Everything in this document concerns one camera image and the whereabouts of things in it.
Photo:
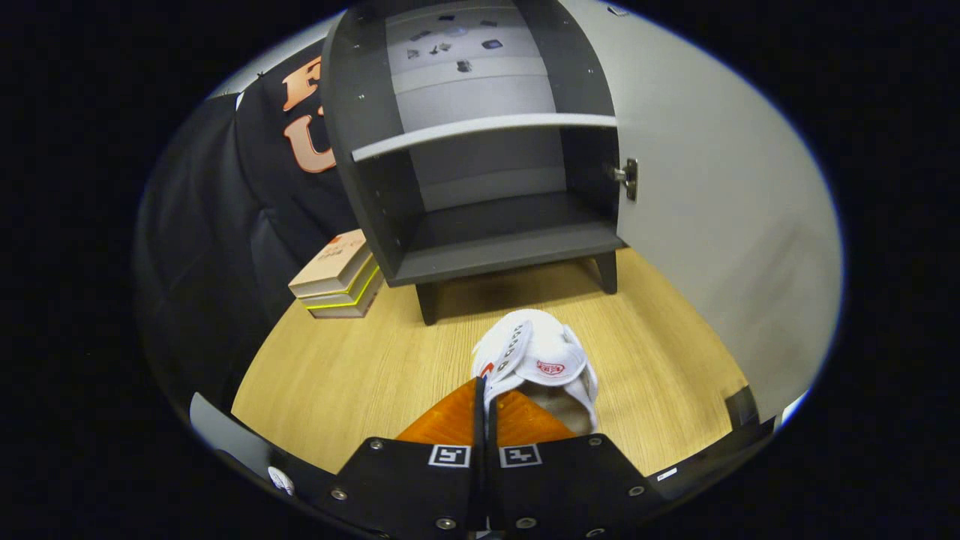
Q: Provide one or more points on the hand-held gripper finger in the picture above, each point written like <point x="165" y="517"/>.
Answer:
<point x="478" y="480"/>
<point x="491" y="480"/>

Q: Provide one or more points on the white shoe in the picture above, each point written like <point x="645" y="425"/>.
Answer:
<point x="540" y="352"/>

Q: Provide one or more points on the beige shoe cabinet door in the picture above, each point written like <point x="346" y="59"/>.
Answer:
<point x="712" y="225"/>

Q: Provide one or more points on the metal door hinge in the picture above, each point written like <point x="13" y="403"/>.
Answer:
<point x="630" y="178"/>

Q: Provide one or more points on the light grey cabinet shelf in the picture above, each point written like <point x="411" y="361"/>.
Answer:
<point x="480" y="127"/>

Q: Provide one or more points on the yellow-edged grey book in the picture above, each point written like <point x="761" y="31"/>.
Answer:
<point x="346" y="298"/>
<point x="352" y="310"/>

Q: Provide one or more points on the beige orange-corner book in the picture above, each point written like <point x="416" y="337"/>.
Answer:
<point x="334" y="262"/>

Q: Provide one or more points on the black backdrop cloth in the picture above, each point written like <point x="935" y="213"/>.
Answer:
<point x="225" y="225"/>

